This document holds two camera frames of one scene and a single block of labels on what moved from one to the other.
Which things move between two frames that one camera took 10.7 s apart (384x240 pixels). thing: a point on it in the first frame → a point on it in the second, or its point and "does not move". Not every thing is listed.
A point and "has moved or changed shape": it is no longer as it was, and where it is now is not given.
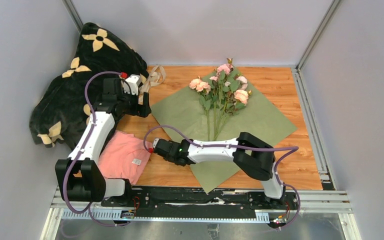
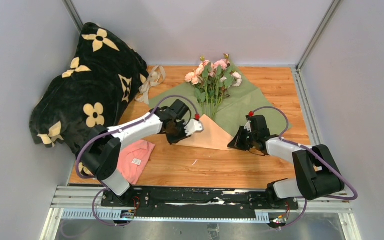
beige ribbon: (157, 77) does not move
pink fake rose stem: (222, 85) has moved or changed shape
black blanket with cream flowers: (60, 118) does not move
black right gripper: (170, 159) → (237, 142)
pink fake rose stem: (240, 100) → (203, 72)
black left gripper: (142, 110) → (172, 140)
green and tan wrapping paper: (183, 115) has moved or changed shape
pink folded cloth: (124, 156) does not move
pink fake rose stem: (205, 99) has moved or changed shape
